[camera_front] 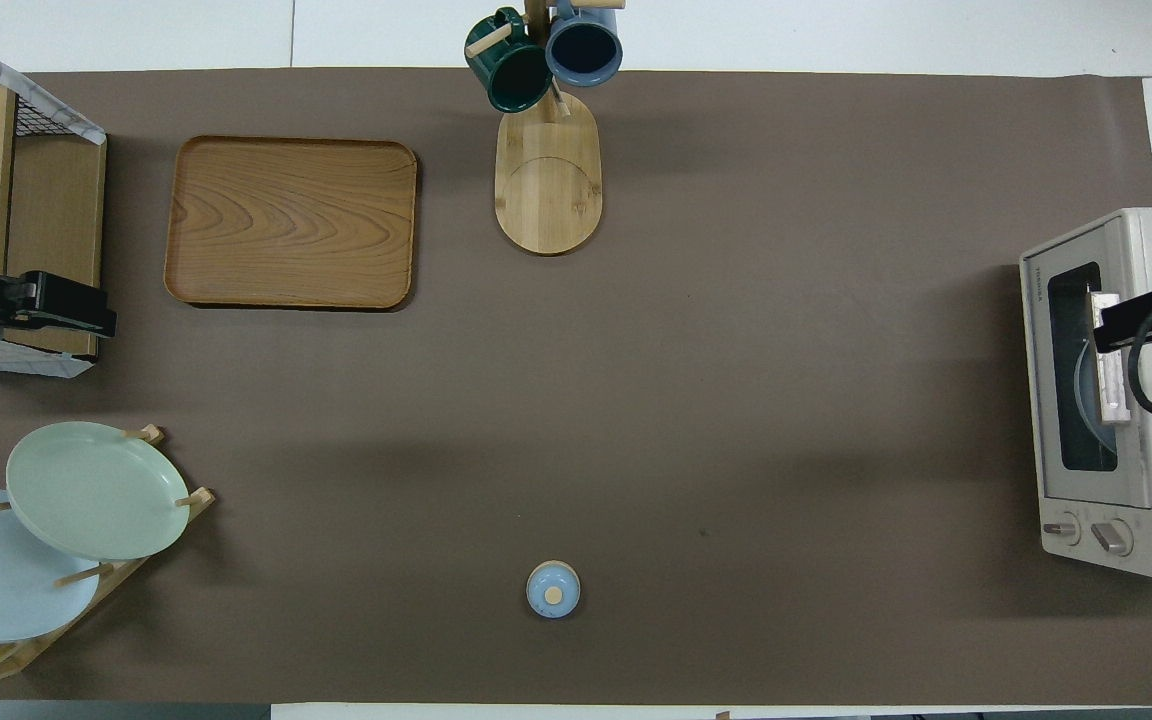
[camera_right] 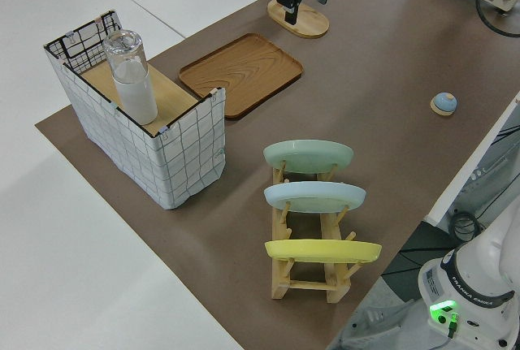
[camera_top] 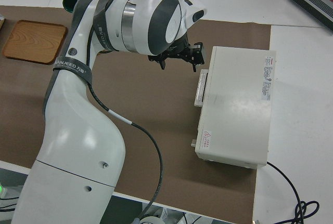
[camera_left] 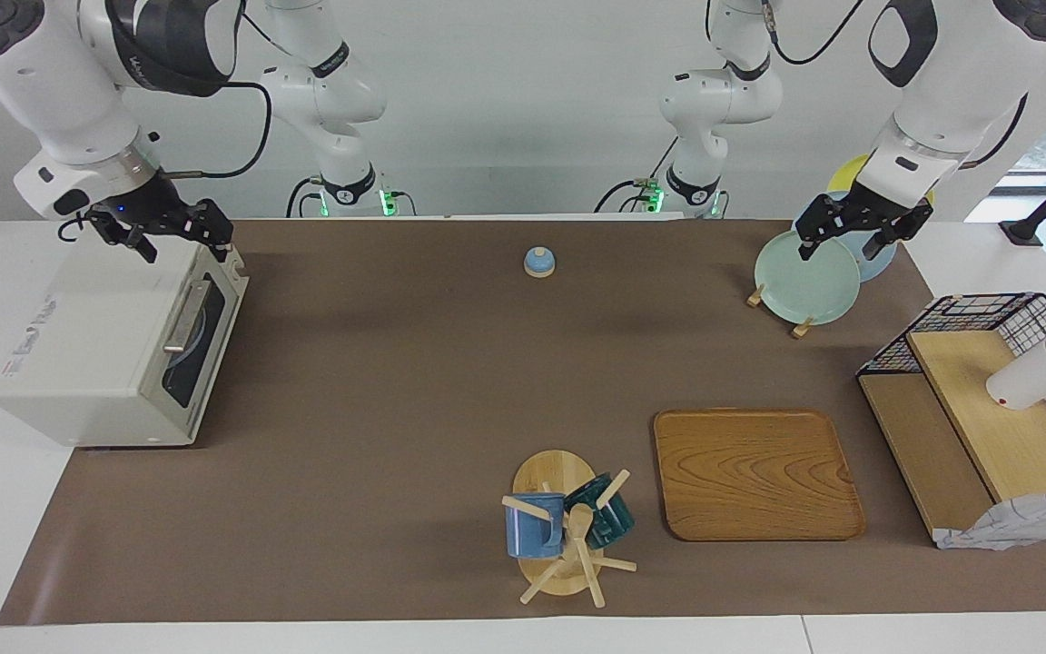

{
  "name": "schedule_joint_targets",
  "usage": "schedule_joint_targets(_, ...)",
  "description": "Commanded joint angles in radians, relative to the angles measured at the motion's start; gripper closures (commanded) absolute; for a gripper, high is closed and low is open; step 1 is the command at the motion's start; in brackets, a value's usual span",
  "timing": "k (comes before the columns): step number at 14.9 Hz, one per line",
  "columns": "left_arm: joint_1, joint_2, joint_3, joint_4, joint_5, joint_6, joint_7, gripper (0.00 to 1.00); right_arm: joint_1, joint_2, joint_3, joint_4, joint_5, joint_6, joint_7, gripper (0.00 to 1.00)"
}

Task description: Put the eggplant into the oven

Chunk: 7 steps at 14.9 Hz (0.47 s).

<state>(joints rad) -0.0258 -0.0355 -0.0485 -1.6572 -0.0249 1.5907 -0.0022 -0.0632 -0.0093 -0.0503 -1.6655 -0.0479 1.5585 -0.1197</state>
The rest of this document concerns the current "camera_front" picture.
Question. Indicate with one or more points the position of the pale green racked plate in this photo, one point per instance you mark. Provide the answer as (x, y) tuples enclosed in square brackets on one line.
[(96, 490)]

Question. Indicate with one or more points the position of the dark green mug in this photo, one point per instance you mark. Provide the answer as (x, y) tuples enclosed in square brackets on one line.
[(511, 75)]

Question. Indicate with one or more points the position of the blue mug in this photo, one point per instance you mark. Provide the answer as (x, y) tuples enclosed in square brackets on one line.
[(584, 50)]

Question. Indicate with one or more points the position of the wooden plate rack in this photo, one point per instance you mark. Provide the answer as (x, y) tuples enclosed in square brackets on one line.
[(156, 540)]

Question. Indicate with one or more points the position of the brown table mat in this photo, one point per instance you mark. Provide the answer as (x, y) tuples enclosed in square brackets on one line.
[(536, 400)]

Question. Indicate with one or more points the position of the wooden shelf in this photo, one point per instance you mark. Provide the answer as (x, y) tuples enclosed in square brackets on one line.
[(56, 220)]

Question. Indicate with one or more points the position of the wooden mug tree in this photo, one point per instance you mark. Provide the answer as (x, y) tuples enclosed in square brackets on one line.
[(548, 190)]

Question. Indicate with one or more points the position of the wooden tray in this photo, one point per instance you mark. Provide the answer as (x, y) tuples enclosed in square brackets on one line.
[(286, 225)]

